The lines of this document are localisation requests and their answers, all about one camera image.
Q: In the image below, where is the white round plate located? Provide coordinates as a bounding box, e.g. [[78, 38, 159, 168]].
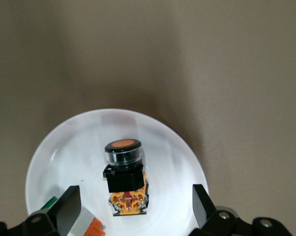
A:
[[25, 108, 210, 236]]

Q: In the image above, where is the green and white switch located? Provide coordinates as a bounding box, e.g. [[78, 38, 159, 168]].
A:
[[36, 195, 107, 236]]

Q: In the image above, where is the orange push button switch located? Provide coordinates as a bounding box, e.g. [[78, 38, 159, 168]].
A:
[[102, 138, 150, 217]]

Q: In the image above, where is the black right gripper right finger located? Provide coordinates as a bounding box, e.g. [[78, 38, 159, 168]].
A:
[[189, 183, 293, 236]]

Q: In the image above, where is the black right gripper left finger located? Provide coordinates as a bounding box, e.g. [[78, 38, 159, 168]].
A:
[[0, 185, 82, 236]]

